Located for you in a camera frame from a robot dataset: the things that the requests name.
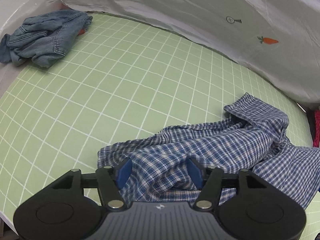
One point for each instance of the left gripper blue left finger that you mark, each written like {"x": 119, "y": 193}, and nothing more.
{"x": 110, "y": 181}

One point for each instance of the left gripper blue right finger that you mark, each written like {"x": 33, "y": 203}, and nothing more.
{"x": 208, "y": 181}

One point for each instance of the blue white plaid shirt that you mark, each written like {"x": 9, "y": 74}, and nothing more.
{"x": 252, "y": 137}

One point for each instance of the green grid cutting mat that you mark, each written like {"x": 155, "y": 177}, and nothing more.
{"x": 122, "y": 80}

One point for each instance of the red knitted garment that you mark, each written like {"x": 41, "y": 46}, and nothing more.
{"x": 317, "y": 129}

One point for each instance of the orange item under denim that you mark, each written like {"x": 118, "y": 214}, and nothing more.
{"x": 81, "y": 32}

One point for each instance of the blue denim garment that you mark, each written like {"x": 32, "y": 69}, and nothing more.
{"x": 45, "y": 38}

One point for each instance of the white carrot print sheet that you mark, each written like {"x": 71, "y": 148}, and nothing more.
{"x": 279, "y": 39}

